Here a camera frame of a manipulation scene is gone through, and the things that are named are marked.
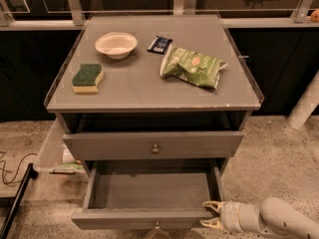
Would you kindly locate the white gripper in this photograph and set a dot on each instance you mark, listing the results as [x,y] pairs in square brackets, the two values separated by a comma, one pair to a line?
[230,213]

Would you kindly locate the grey drawer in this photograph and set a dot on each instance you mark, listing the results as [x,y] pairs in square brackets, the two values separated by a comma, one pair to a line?
[145,194]
[152,145]

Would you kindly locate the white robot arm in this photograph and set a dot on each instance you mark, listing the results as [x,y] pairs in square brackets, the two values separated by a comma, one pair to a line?
[272,218]

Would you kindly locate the grey top drawer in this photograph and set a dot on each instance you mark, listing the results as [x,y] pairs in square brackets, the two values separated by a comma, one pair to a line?
[152,145]

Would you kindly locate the grey drawer cabinet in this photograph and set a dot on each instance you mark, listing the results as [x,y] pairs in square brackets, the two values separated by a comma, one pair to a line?
[132,96]

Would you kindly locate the white pipe leg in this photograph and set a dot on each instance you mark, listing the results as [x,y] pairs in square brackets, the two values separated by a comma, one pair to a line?
[306,105]

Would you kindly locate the green chip bag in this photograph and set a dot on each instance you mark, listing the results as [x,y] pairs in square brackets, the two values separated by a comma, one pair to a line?
[192,67]

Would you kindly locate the dark blue snack packet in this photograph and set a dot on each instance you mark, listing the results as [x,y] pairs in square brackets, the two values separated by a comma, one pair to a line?
[159,45]

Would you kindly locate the green yellow sponge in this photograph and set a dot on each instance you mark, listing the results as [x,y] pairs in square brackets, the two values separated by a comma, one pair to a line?
[87,80]

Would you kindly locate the white paper bowl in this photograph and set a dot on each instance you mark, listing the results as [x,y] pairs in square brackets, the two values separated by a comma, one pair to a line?
[116,45]

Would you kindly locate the orange fruit on ledge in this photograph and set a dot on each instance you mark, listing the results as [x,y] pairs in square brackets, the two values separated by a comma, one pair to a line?
[315,16]

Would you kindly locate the black metal frame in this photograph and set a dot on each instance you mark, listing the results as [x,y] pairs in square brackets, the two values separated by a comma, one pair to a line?
[12,203]

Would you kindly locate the metal railing bracket centre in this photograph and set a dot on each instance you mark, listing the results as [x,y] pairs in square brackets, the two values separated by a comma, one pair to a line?
[184,7]

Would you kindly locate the metal railing bracket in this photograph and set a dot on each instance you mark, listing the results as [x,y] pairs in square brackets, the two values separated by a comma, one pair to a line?
[184,7]
[300,13]
[76,12]

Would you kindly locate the metal railing bracket right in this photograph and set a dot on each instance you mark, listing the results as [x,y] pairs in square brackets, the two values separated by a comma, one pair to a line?
[300,13]

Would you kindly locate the metal railing bracket left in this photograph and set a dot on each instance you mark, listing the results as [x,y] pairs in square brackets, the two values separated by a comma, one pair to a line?
[76,12]

